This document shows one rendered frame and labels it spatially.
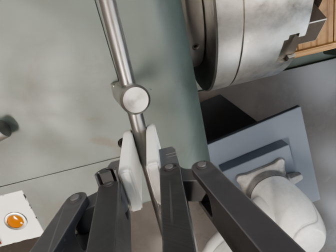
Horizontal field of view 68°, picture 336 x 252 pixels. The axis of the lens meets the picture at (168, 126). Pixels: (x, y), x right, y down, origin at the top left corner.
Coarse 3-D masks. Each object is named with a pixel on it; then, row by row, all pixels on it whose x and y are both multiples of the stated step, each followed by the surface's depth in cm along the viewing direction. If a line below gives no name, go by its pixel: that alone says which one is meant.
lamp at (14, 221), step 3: (9, 216) 33; (12, 216) 33; (15, 216) 33; (18, 216) 33; (9, 219) 33; (12, 219) 33; (15, 219) 33; (18, 219) 33; (21, 219) 33; (9, 222) 33; (12, 222) 33; (15, 222) 33; (18, 222) 33; (21, 222) 33; (12, 225) 33; (15, 225) 33; (18, 225) 33; (21, 225) 33
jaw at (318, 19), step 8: (320, 0) 37; (312, 16) 35; (320, 16) 34; (312, 24) 34; (320, 24) 35; (312, 32) 36; (288, 40) 34; (296, 40) 34; (304, 40) 37; (312, 40) 37; (288, 48) 36; (280, 56) 37
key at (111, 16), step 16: (112, 0) 17; (112, 16) 17; (112, 32) 18; (112, 48) 18; (128, 64) 19; (128, 80) 19; (144, 128) 20; (144, 144) 20; (144, 160) 20; (144, 176) 21; (160, 208) 21; (160, 224) 21
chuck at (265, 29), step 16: (256, 0) 29; (272, 0) 29; (288, 0) 29; (304, 0) 30; (256, 16) 30; (272, 16) 30; (288, 16) 31; (304, 16) 31; (256, 32) 31; (272, 32) 32; (288, 32) 32; (304, 32) 33; (256, 48) 33; (272, 48) 34; (240, 64) 35; (256, 64) 36; (272, 64) 37; (288, 64) 38; (240, 80) 40
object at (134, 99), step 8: (112, 88) 26; (120, 88) 19; (128, 88) 17; (136, 88) 18; (144, 88) 18; (120, 96) 18; (128, 96) 18; (136, 96) 18; (144, 96) 18; (120, 104) 18; (128, 104) 18; (136, 104) 18; (144, 104) 18; (128, 112) 18; (136, 112) 18
